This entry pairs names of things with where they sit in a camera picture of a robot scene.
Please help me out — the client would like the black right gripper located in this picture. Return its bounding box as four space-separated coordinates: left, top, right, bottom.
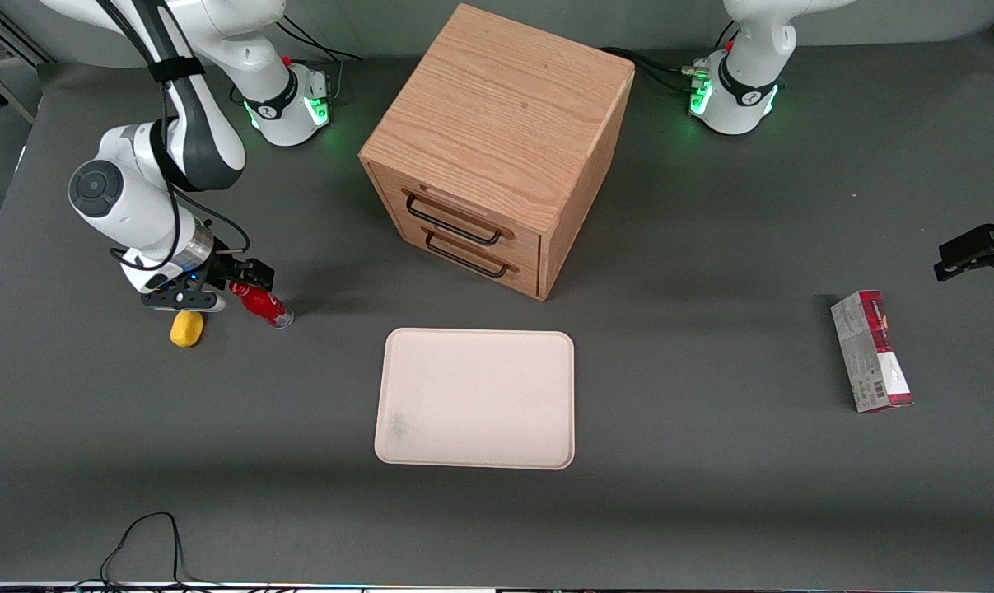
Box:
141 254 276 310

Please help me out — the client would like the red coke bottle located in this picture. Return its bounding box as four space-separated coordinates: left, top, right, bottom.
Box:
230 280 295 329

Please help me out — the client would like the beige plastic tray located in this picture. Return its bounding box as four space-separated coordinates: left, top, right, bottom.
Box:
374 328 576 471

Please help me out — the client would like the yellow lemon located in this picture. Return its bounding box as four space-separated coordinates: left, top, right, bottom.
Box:
170 311 206 348

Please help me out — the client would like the red plaid cardboard box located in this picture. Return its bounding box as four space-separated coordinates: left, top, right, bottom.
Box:
830 289 915 414

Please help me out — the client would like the wooden drawer front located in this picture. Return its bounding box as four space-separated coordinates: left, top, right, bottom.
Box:
373 171 543 266
396 221 541 297

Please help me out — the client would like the wooden drawer cabinet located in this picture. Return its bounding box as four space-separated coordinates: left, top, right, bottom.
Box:
358 3 636 302

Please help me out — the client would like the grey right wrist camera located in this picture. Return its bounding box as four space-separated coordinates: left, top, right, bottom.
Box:
149 292 227 313

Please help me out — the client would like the black cable along right arm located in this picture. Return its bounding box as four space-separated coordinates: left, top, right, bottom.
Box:
100 0 252 274

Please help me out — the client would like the black velcro cable strap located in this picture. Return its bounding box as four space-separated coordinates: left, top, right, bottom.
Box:
147 56 207 85

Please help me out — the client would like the black metal drawer handle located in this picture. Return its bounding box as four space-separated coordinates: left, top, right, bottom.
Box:
404 191 504 247
424 231 511 279

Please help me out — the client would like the black right arm base cable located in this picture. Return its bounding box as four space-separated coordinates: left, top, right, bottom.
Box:
276 14 364 65

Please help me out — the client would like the black arm base cable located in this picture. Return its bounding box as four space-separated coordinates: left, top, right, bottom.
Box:
599 46 709 94
276 14 364 65

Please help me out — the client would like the black looped table-edge cable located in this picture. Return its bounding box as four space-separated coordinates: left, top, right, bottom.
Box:
100 511 211 591

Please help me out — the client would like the white metal frame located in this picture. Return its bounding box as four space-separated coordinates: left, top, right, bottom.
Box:
0 54 41 126

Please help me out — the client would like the black left arm base cable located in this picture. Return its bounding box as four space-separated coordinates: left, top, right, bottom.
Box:
599 46 709 94

